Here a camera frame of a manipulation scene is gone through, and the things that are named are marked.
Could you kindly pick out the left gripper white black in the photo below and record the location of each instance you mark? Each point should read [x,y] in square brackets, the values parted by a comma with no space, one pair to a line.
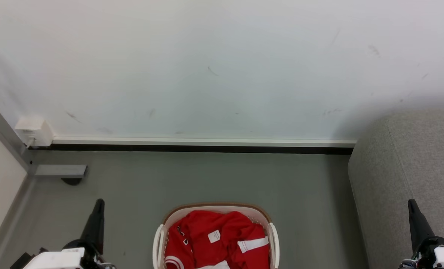
[67,259]

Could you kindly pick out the black round furniture foot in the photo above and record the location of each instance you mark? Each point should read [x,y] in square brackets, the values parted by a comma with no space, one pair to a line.
[71,181]

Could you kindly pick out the black baseboard strip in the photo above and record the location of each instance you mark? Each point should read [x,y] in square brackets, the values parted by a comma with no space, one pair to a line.
[207,149]

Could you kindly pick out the grey metal frame post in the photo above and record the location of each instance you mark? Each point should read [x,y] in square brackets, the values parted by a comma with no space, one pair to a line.
[3,130]

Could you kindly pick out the white laundry basket brown rim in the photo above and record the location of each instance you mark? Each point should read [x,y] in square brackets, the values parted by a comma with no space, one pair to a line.
[161,239]

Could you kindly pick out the grey metal foot plate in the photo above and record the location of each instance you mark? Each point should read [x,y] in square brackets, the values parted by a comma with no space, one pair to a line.
[59,170]

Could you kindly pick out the white wall adapter box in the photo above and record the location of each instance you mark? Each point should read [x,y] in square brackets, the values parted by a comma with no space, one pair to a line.
[35,130]

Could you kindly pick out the red garment with white band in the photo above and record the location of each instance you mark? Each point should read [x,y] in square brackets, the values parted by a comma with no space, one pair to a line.
[207,254]

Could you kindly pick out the grey fabric sofa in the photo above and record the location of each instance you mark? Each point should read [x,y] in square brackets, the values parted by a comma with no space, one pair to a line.
[401,168]

